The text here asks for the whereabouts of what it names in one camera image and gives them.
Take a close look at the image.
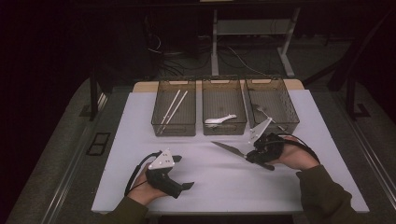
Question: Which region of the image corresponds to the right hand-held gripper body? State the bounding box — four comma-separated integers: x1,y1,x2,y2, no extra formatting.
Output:
248,117,285,164

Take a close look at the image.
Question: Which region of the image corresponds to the white chopstick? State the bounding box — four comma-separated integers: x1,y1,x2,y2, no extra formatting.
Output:
157,89,182,135
160,90,189,135

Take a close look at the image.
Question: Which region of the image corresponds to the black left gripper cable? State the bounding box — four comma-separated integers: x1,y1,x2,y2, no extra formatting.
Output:
123,150,163,197

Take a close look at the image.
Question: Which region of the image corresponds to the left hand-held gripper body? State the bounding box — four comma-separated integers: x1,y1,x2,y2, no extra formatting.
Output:
145,148,185,200

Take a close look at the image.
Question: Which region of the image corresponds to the person's right hand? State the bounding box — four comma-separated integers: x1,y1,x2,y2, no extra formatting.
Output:
270,138,312,171

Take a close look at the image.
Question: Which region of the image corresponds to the steel table knife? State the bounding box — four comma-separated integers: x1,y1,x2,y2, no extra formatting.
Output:
210,140,276,172

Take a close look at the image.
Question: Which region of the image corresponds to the smoky clear plastic bin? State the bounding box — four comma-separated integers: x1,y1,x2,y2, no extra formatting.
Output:
245,77,301,136
150,78,197,137
201,77,248,136

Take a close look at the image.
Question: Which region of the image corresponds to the tangle of black floor cables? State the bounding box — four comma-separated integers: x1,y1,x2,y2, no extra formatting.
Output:
145,31,213,78

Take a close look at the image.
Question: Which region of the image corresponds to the steel fork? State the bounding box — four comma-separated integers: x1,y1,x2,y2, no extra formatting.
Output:
252,103,288,133

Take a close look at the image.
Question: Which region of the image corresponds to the white metal desk frame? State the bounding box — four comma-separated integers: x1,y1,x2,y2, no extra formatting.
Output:
210,7,302,78

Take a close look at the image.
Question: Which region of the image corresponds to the person's left hand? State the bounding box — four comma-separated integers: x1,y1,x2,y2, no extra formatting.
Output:
127,164,169,207

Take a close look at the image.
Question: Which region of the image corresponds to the white floor cable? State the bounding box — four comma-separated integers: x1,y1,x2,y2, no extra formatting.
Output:
226,46,269,77

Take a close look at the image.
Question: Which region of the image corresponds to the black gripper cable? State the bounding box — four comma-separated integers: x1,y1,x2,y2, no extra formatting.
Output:
123,150,163,197
274,133,321,164

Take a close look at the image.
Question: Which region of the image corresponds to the black metal stand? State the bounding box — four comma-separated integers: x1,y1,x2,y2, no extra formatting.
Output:
345,74,372,121

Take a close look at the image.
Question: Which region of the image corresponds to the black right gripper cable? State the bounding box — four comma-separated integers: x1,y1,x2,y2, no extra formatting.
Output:
274,133,321,164

